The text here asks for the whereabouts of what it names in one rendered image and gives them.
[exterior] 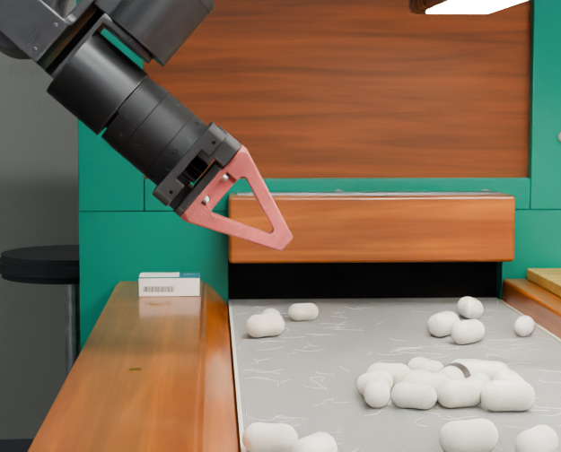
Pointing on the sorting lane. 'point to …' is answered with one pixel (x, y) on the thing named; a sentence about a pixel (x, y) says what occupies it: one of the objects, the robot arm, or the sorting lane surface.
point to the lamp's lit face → (473, 6)
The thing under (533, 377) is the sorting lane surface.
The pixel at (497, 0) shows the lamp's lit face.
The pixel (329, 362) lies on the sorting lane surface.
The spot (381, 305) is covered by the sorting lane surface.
